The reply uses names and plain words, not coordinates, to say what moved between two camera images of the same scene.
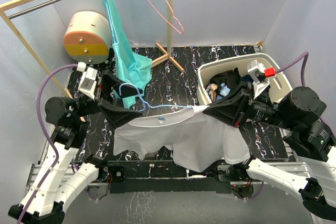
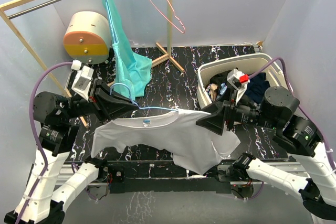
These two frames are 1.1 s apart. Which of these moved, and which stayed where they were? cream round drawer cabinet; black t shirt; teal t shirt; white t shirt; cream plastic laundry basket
Moved: white t shirt
Stayed: cream round drawer cabinet; teal t shirt; cream plastic laundry basket; black t shirt
